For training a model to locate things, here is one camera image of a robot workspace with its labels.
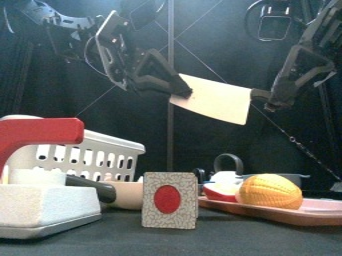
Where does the white paper sheet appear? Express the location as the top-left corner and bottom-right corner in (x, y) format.
(168, 73), (274, 127)

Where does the white plastic slotted basket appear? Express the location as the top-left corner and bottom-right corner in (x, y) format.
(6, 129), (147, 184)

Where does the yellow orange knitted corn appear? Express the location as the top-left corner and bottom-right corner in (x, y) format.
(234, 173), (304, 211)

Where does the red white toy apple slice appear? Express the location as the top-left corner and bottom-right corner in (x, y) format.
(201, 182), (240, 203)

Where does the pink plastic tray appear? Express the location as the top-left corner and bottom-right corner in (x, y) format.
(196, 195), (342, 228)

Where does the patterned card with red dot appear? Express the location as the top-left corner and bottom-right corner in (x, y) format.
(140, 171), (200, 231)

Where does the grey vertical frame pole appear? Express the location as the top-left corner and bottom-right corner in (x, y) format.
(165, 0), (176, 173)

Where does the white kettle with black handle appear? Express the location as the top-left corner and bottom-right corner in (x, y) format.
(208, 152), (246, 188)

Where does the small black ring handle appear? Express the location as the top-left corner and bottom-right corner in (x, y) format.
(192, 167), (208, 184)

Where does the white press with red handle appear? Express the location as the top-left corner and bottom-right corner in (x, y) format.
(0, 114), (103, 240)

